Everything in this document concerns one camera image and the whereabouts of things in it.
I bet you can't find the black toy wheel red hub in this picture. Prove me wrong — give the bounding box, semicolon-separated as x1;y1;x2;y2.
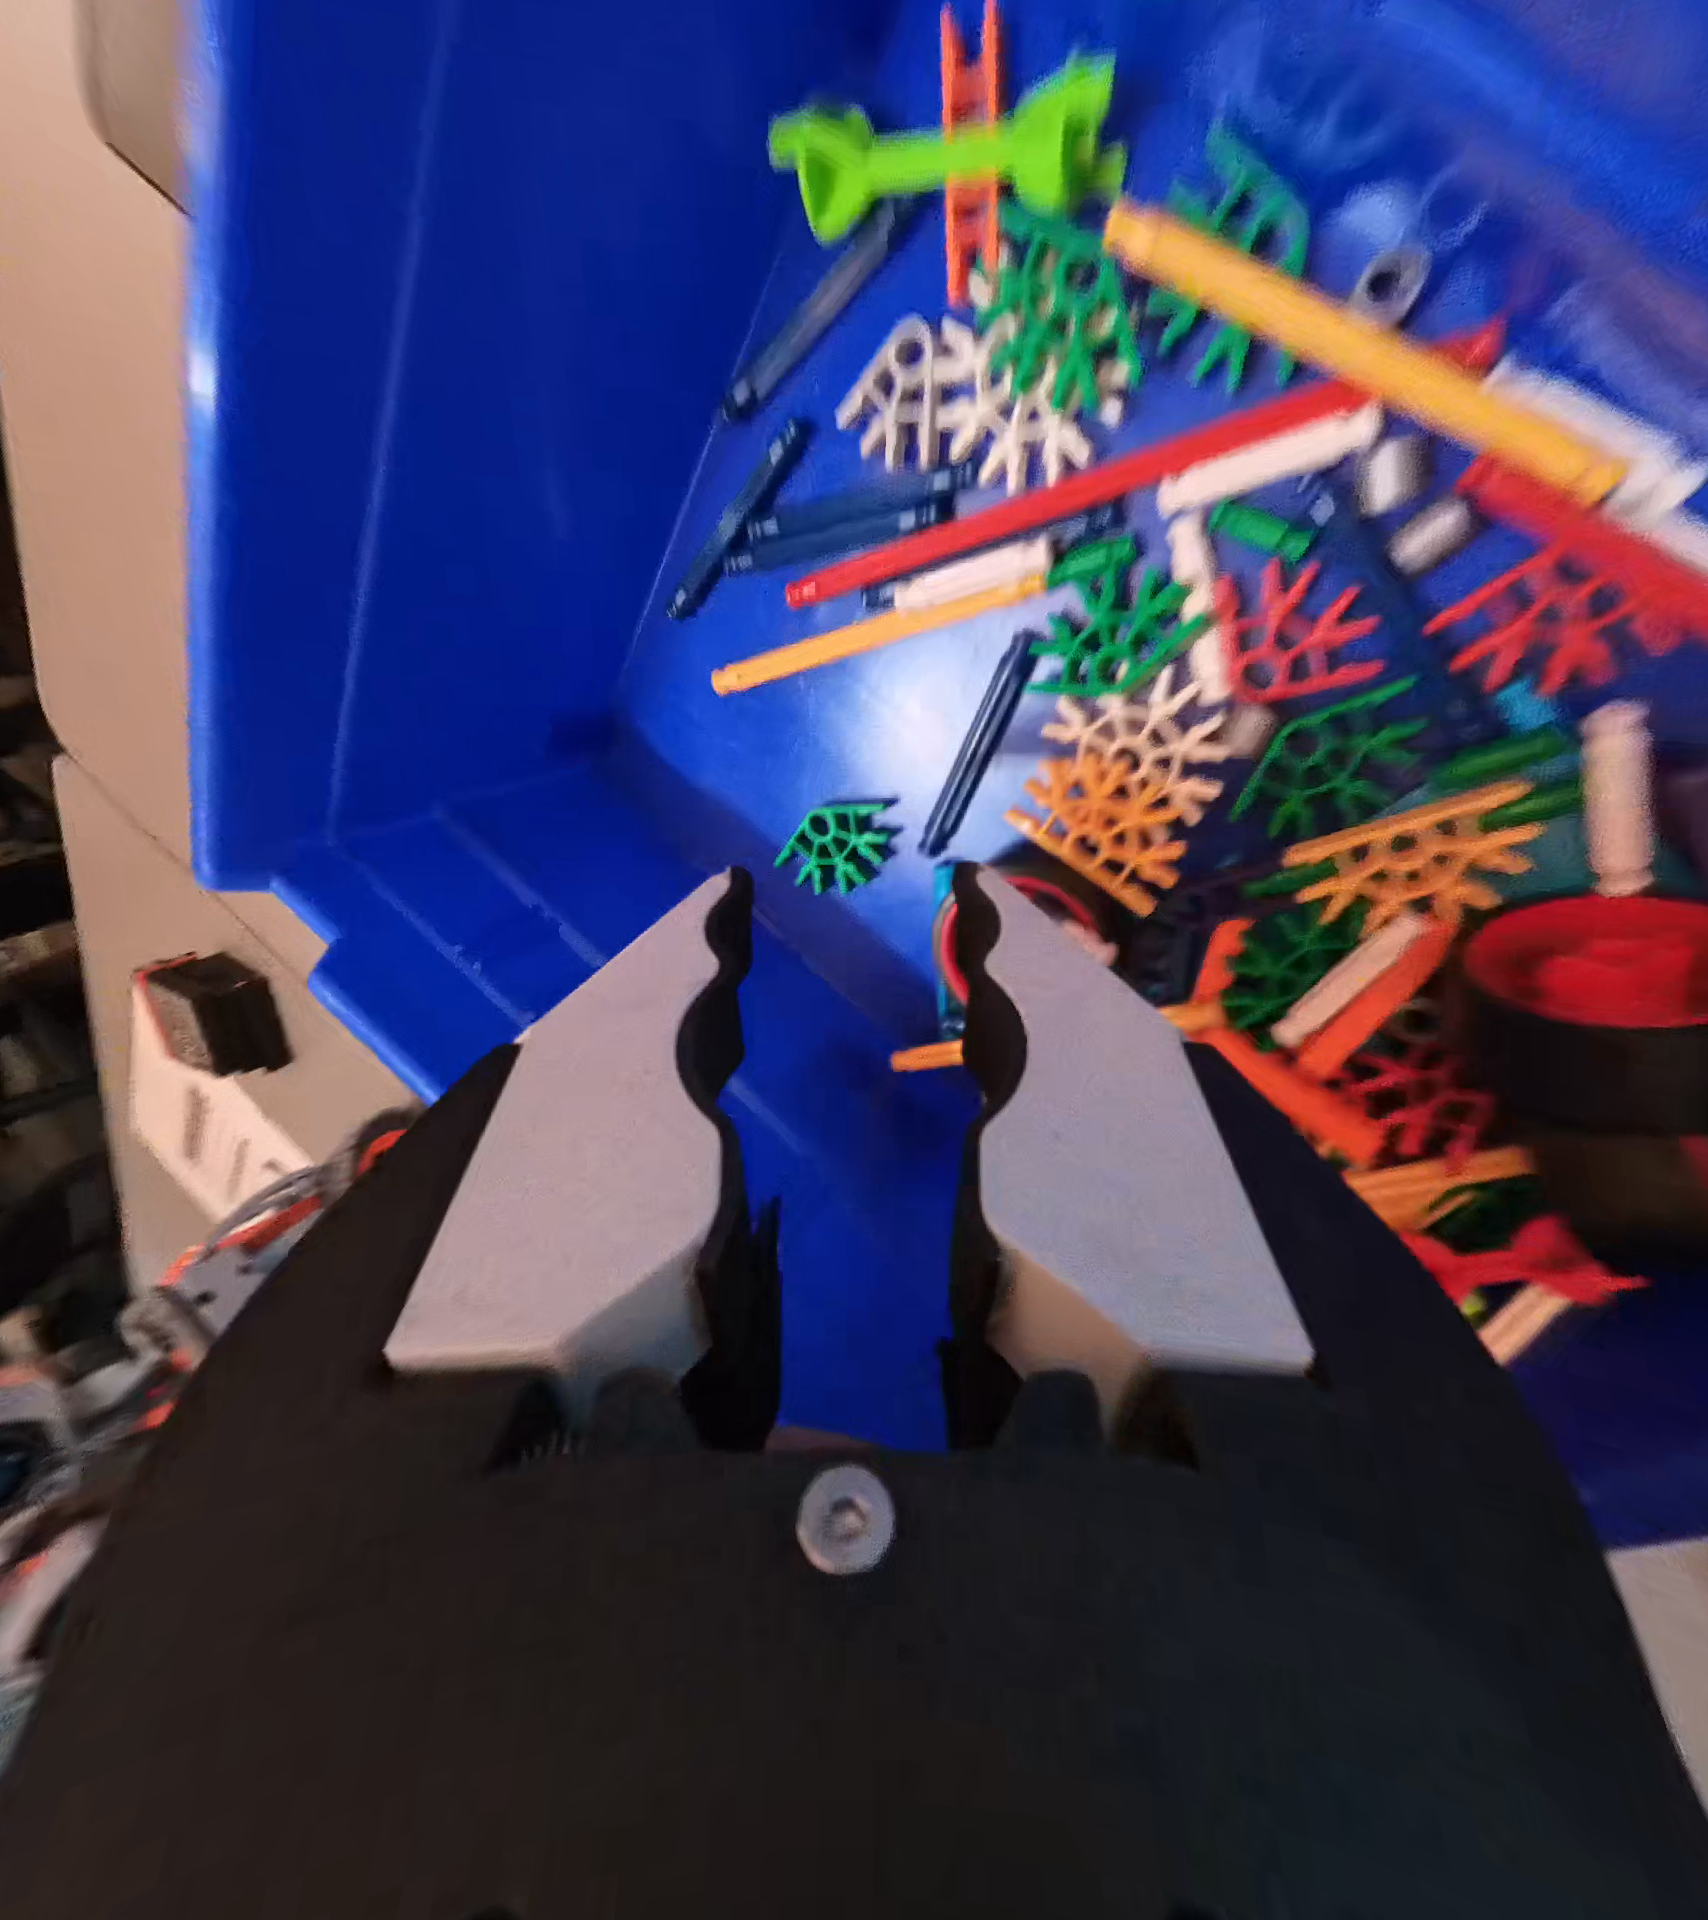
1453;895;1708;1140

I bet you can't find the blue plastic bin white tag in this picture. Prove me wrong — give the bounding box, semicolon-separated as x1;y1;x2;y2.
186;0;1708;1547

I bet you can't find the lime green connector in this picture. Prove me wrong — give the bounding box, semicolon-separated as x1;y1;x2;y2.
767;53;1128;248

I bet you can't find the black battery box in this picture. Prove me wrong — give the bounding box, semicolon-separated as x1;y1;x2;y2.
132;950;294;1079

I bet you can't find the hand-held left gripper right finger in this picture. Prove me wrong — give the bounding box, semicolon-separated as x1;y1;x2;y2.
938;862;1318;1449

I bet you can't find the pile of colourful construction pieces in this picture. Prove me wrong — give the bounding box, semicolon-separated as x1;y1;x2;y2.
666;0;1708;1360

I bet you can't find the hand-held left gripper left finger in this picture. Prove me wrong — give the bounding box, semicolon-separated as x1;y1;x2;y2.
383;867;783;1449

